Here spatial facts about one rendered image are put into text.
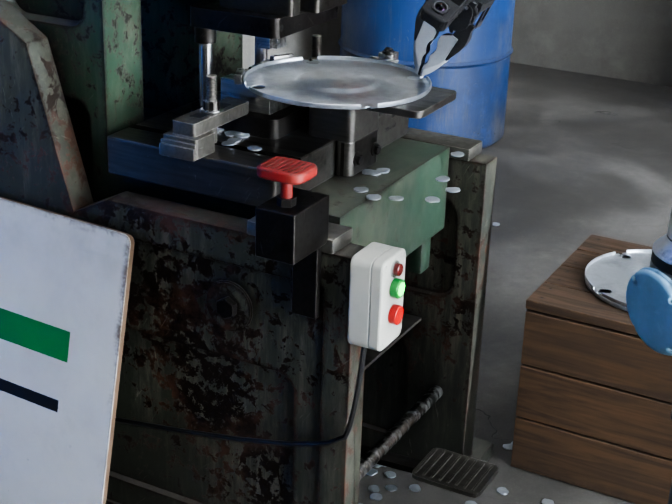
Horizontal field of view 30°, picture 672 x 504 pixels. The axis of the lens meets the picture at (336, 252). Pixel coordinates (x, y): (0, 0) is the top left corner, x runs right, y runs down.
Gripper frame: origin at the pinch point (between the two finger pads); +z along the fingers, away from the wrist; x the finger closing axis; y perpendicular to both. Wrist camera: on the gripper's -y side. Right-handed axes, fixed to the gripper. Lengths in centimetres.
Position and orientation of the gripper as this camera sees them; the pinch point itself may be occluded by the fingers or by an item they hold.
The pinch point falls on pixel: (420, 69)
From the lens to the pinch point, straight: 200.1
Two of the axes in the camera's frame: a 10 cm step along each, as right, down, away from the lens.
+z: -4.1, 7.5, 5.2
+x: -8.0, -5.7, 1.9
